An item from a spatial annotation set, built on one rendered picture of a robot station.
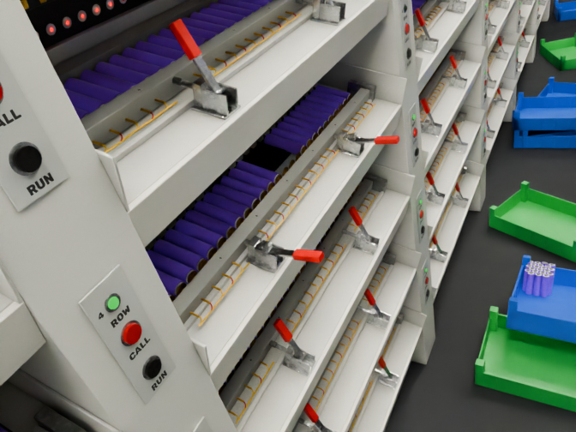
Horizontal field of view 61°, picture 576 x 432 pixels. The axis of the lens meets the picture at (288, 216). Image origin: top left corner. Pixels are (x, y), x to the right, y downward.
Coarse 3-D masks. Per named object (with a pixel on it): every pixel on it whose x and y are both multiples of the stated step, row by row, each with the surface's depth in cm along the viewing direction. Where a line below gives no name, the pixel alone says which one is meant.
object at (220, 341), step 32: (352, 96) 89; (384, 96) 88; (352, 128) 81; (384, 128) 82; (288, 160) 74; (352, 160) 75; (320, 192) 69; (352, 192) 76; (288, 224) 64; (320, 224) 65; (224, 288) 56; (256, 288) 56; (224, 320) 53; (256, 320) 55; (224, 352) 50
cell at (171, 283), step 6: (156, 270) 55; (162, 276) 54; (168, 276) 54; (162, 282) 54; (168, 282) 54; (174, 282) 54; (180, 282) 54; (168, 288) 54; (174, 288) 53; (174, 294) 54
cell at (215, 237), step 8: (176, 224) 61; (184, 224) 61; (192, 224) 61; (184, 232) 60; (192, 232) 60; (200, 232) 60; (208, 232) 60; (200, 240) 60; (208, 240) 59; (216, 240) 59; (216, 248) 59
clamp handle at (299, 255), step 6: (270, 246) 57; (270, 252) 57; (276, 252) 57; (282, 252) 56; (288, 252) 56; (294, 252) 55; (300, 252) 55; (306, 252) 55; (312, 252) 54; (318, 252) 54; (294, 258) 55; (300, 258) 55; (306, 258) 54; (312, 258) 54; (318, 258) 53
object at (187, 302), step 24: (360, 96) 85; (336, 120) 79; (312, 144) 73; (288, 192) 66; (264, 216) 62; (240, 240) 58; (216, 264) 55; (192, 288) 53; (216, 288) 54; (192, 312) 52
